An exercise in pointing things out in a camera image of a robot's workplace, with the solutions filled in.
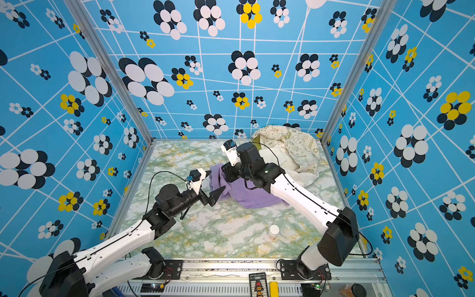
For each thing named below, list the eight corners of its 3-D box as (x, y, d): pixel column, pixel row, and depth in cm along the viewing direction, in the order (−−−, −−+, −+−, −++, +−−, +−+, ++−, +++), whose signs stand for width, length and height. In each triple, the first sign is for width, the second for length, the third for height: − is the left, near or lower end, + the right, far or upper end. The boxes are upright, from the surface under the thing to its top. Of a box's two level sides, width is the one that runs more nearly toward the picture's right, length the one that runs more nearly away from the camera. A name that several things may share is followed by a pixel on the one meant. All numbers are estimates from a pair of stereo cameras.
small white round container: (268, 239, 83) (270, 233, 77) (267, 230, 86) (269, 224, 79) (277, 239, 83) (280, 233, 77) (276, 230, 86) (279, 224, 79)
